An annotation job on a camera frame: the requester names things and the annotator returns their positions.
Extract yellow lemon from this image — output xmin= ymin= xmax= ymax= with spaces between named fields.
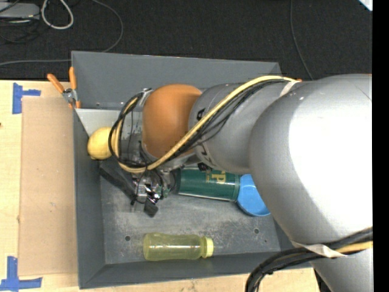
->
xmin=87 ymin=127 xmax=114 ymax=161

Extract blue cup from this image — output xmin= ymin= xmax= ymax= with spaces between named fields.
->
xmin=235 ymin=173 xmax=272 ymax=218

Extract dark green can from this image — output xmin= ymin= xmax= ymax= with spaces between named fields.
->
xmin=173 ymin=167 xmax=243 ymax=203

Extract grey metal bin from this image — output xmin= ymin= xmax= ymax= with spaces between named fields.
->
xmin=70 ymin=50 xmax=311 ymax=290

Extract yellow clear plastic bottle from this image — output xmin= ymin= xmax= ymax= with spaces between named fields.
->
xmin=142 ymin=232 xmax=215 ymax=262

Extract brown cardboard board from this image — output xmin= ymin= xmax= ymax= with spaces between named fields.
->
xmin=17 ymin=96 xmax=78 ymax=277

